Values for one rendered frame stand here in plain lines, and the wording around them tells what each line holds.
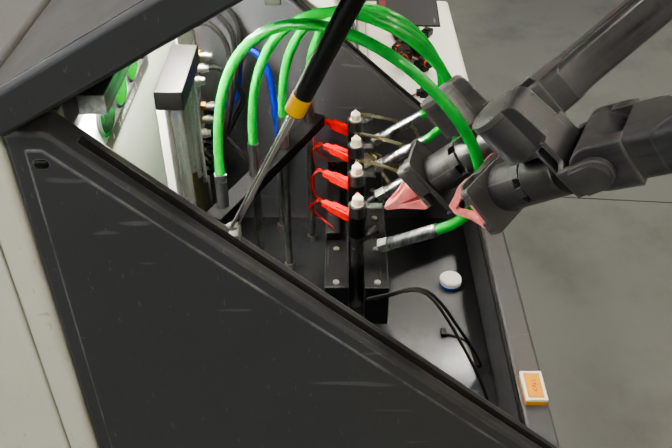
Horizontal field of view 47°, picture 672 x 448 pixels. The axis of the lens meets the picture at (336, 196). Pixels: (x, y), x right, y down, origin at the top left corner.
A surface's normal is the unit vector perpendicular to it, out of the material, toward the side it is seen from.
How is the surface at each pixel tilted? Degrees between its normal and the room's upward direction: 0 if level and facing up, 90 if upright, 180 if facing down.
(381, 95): 90
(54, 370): 90
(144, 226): 90
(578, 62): 60
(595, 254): 0
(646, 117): 38
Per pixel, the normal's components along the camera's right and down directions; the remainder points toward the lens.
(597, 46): -0.07, 0.22
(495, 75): 0.00, -0.79
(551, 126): 0.44, -0.35
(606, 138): -0.59, -0.71
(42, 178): 0.00, 0.61
